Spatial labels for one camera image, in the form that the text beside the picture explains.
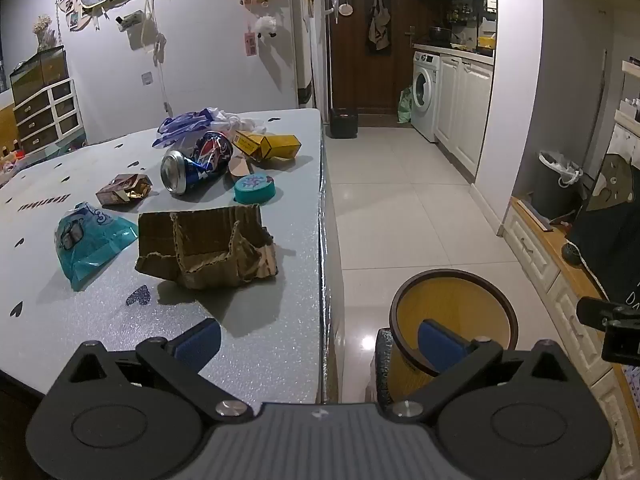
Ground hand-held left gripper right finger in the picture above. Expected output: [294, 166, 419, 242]
[386, 319, 583, 420]

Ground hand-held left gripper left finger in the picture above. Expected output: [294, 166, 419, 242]
[56, 318, 253, 420]

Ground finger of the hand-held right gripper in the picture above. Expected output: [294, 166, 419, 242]
[576, 296, 640, 333]
[602, 319, 640, 362]

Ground round wooden waste bin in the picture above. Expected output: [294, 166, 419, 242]
[389, 269, 519, 406]

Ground torn brown cardboard piece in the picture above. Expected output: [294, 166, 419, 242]
[135, 203, 279, 291]

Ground teal plastic bag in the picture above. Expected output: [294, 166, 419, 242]
[54, 201, 140, 292]

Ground teal round tin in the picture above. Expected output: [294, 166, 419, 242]
[234, 172, 278, 206]

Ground brown snack wrapper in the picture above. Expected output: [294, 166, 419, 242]
[95, 173, 153, 209]

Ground crushed blue soda can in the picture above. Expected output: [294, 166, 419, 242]
[160, 130, 235, 196]

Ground beige paper piece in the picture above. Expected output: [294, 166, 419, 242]
[226, 154, 252, 179]

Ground yellow carton box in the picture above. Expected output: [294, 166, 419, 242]
[232, 129, 302, 163]

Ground blue and white plastic bag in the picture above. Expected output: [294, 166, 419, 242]
[152, 108, 222, 149]

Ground white plastic wrapper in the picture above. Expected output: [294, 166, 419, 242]
[209, 107, 269, 135]

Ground dark grey block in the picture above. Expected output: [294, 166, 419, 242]
[374, 327, 397, 407]

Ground low white cabinet wooden top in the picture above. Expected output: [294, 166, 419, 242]
[501, 194, 640, 480]

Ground black printed bag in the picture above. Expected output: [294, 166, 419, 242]
[569, 152, 640, 302]

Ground grey bin with white liner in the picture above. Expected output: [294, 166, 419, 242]
[530, 150, 584, 219]

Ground green plastic bag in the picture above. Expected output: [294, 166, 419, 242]
[397, 85, 415, 125]

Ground white kitchen cabinets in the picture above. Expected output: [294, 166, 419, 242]
[433, 52, 496, 182]

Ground black box on floor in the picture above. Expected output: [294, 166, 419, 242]
[329, 107, 360, 139]

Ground white washing machine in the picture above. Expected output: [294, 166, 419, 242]
[410, 50, 441, 143]

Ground white drawer cabinet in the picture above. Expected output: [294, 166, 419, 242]
[12, 78, 84, 156]

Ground brown wooden door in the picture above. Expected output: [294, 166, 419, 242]
[326, 0, 419, 117]

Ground glass tank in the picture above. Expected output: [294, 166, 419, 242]
[9, 44, 70, 106]

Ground white refrigerator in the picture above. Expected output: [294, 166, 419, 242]
[298, 0, 331, 109]

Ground hanging brown apron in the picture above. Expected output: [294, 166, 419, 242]
[368, 0, 392, 54]

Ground dried flower bunch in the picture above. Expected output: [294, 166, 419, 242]
[32, 14, 54, 51]

